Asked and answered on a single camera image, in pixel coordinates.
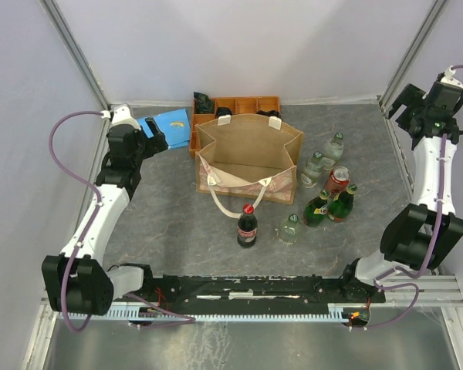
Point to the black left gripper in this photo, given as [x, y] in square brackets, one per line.
[152, 146]

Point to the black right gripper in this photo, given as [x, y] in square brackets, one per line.
[410, 97]

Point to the clear glass bottle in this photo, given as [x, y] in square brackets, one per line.
[332, 151]
[312, 170]
[289, 229]

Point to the burlap canvas tote bag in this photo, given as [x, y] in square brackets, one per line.
[248, 155]

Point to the red beverage can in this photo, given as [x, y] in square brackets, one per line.
[337, 180]

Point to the small green glass bottle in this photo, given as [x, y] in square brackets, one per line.
[342, 204]

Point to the clear glass bottle front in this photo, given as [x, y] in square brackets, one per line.
[312, 170]

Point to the red cap cola bottle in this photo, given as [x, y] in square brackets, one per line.
[247, 227]

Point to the dark green yellow-label bottle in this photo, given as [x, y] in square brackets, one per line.
[316, 210]

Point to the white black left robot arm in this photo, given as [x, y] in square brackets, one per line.
[75, 280]

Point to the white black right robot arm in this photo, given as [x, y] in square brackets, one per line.
[421, 236]

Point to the blue patterned cloth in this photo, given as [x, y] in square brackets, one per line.
[173, 124]

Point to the dark patterned packet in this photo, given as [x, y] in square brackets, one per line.
[203, 104]

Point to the orange wooden compartment tray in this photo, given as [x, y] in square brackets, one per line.
[237, 105]

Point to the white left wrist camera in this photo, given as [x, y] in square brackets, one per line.
[121, 115]

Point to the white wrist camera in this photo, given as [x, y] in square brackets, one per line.
[121, 115]
[448, 77]

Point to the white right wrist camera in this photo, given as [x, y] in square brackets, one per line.
[448, 77]

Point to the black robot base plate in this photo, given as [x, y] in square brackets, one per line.
[241, 297]

